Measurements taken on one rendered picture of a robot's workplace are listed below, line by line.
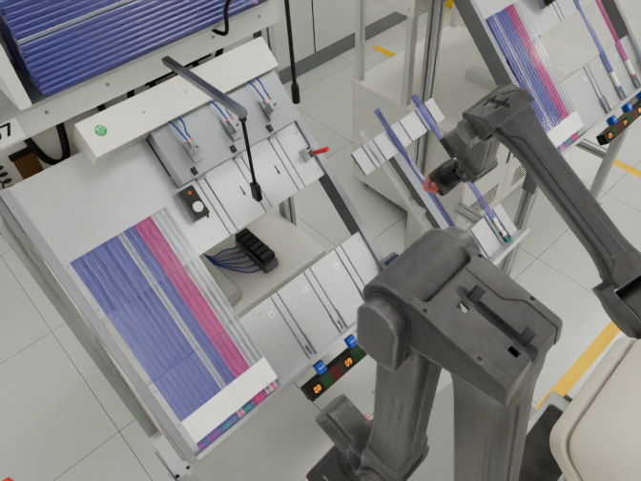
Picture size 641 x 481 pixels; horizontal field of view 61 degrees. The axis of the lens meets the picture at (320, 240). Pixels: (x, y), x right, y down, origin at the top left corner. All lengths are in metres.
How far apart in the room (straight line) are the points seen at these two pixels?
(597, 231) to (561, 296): 1.66
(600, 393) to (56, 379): 2.10
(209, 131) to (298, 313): 0.50
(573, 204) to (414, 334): 0.53
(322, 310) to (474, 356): 1.05
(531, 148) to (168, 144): 0.77
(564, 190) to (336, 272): 0.72
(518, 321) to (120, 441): 1.96
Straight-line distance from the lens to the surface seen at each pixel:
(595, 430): 0.71
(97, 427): 2.31
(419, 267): 0.41
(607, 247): 0.92
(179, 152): 1.28
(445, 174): 1.45
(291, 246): 1.77
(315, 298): 1.41
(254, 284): 1.69
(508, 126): 0.89
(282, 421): 2.13
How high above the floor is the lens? 1.95
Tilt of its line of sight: 48 degrees down
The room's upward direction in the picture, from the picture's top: 4 degrees counter-clockwise
